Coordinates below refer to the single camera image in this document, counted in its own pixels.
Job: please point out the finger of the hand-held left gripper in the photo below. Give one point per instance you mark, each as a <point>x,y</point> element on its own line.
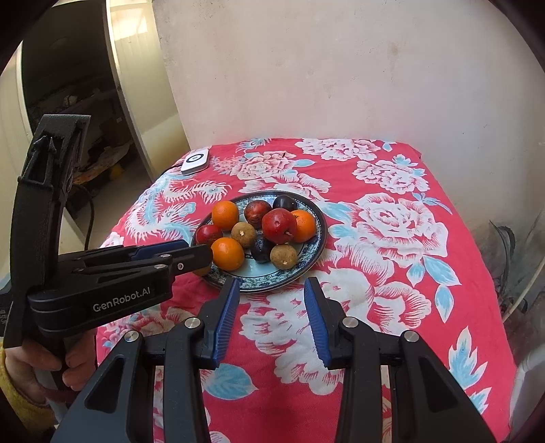
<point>157,250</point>
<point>187,260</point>

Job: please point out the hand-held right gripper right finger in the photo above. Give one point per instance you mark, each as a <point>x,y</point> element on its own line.
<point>317,323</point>

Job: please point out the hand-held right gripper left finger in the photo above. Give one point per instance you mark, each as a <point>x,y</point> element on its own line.
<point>225,323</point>

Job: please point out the red apple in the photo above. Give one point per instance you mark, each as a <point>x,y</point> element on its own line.
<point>208,234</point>
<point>279,225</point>

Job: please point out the small smooth orange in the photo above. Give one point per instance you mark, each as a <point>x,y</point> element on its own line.
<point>225,214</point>
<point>228,253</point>

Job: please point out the blue patterned plate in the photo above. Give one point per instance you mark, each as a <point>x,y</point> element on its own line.
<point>255,277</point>

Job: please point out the dark purple plum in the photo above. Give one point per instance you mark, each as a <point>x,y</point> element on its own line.
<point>261,249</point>
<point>284,202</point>

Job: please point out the dark red passion fruit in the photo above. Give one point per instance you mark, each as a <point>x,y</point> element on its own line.
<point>257,213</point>

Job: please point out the orange with green stem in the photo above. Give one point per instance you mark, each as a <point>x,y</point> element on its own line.
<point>305,228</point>

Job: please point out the person's left forearm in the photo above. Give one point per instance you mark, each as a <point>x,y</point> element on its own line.
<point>17,411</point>

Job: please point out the person's left hand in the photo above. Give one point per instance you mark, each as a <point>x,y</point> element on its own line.
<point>30,366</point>

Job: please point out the red floral tablecloth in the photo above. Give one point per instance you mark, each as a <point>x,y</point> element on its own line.
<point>383,277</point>

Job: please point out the white square device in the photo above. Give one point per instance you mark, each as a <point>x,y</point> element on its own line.
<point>195,161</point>

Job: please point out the white pipe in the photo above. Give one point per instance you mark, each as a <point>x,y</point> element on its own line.
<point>521,298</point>

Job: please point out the white plastic container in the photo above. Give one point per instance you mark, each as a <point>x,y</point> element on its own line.
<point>528,375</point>

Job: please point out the white door frame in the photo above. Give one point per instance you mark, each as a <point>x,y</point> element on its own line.
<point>127,98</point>

